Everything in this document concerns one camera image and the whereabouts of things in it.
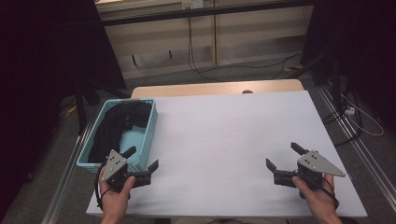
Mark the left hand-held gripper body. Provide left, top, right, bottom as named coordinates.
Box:
left=102, top=148, right=152, bottom=191

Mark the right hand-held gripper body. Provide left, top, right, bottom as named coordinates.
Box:
left=274, top=149, right=347, bottom=190

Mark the blue plastic basket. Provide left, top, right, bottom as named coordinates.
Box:
left=76, top=98, right=159, bottom=174

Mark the black sleeveless knit shirt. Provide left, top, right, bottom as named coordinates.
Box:
left=88, top=101, right=153, bottom=164

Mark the person's left hand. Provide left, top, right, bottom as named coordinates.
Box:
left=98, top=166, right=136, bottom=223

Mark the person's right hand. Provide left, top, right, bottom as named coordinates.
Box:
left=292, top=175, right=340, bottom=218

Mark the black curtain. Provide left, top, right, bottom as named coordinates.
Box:
left=0, top=0, right=127, bottom=216
left=300, top=0, right=396, bottom=132

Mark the beige wooden cabinet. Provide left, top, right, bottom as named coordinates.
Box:
left=94, top=0, right=314, bottom=80

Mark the left hand-held gripper black cable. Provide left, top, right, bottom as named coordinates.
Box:
left=93, top=167, right=106, bottom=211

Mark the hand-held gripper black cable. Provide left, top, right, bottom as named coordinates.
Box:
left=321, top=175, right=341, bottom=210
left=93, top=167, right=106, bottom=211

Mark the right hand-held gripper black cable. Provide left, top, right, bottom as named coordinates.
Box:
left=321, top=175, right=341, bottom=210

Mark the aluminium floor rail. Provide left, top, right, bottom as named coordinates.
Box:
left=40, top=122, right=96, bottom=224
left=317, top=85, right=396, bottom=213

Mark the black floor cable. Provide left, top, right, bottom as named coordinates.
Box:
left=321, top=89, right=364, bottom=147

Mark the white floor cable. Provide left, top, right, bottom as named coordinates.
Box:
left=340, top=92, right=386, bottom=137

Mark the white wall socket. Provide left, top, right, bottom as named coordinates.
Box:
left=181, top=0, right=205, bottom=9

